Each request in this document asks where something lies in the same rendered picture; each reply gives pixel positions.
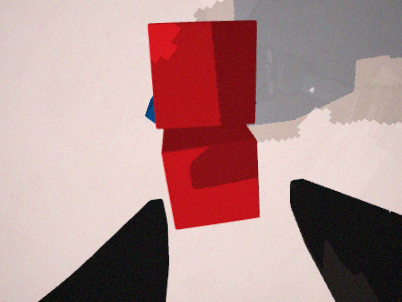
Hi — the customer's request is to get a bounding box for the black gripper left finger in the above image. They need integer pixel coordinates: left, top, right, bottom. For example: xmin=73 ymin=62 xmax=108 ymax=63
xmin=36 ymin=199 xmax=169 ymax=302

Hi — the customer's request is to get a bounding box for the red cube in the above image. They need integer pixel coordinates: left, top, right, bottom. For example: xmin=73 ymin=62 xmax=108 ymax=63
xmin=161 ymin=124 xmax=260 ymax=230
xmin=148 ymin=21 xmax=257 ymax=130

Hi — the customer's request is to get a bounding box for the blue cube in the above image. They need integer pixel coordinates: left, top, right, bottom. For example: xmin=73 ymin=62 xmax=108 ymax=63
xmin=145 ymin=96 xmax=156 ymax=124

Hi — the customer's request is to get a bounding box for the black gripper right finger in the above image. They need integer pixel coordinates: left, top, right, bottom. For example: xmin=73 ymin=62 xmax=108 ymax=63
xmin=290 ymin=179 xmax=402 ymax=302

